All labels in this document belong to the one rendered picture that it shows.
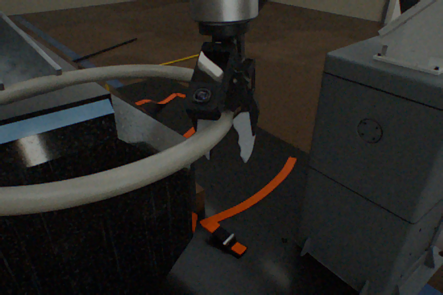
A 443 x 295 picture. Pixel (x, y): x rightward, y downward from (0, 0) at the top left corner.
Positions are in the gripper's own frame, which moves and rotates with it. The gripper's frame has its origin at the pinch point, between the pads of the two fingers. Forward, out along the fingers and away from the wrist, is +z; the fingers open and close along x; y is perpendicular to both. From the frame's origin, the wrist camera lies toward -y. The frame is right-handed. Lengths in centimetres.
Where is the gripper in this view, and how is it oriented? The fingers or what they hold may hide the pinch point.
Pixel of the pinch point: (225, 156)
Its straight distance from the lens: 55.4
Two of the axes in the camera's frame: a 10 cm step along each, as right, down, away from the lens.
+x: -9.7, -0.8, 2.3
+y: 2.4, -4.7, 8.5
